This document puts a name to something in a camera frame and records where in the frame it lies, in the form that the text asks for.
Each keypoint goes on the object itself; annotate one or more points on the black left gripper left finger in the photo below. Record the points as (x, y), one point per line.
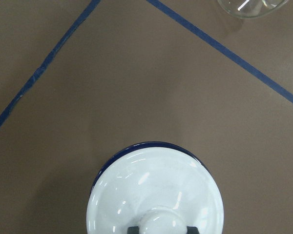
(133, 230)

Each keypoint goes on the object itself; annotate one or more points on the clear plastic funnel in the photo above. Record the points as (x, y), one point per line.
(250, 9)

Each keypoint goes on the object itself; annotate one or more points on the white mug lid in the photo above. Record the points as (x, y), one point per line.
(160, 190)

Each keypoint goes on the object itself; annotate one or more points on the white enamel mug blue rim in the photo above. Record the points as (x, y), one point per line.
(143, 145)

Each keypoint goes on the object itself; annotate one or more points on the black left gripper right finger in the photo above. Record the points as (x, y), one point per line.
(192, 230)

